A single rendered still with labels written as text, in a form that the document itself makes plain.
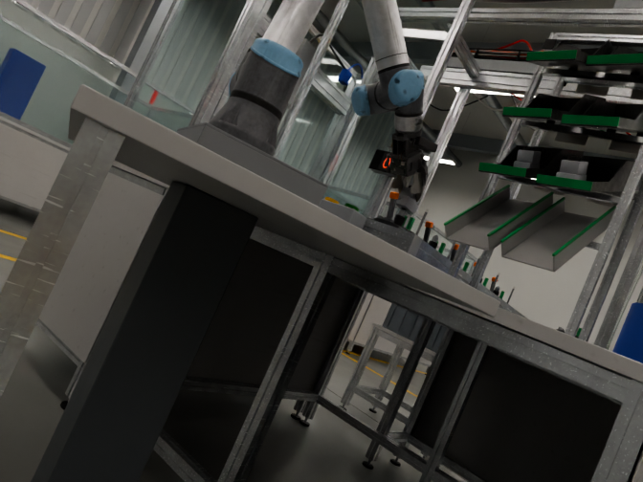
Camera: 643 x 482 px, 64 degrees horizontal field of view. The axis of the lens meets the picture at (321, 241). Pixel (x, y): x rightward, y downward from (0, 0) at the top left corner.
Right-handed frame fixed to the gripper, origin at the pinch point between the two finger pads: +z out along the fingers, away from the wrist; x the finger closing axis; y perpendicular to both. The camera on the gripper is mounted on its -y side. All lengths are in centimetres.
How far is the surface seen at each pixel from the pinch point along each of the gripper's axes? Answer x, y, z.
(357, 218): 2.0, 27.0, -3.5
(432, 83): -18.2, -38.0, -22.9
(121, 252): -85, 54, 25
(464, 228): 21.7, 7.5, 1.4
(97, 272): -94, 61, 32
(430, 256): 16.0, 14.2, 8.9
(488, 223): 25.9, 2.9, 0.6
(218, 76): -82, 4, -28
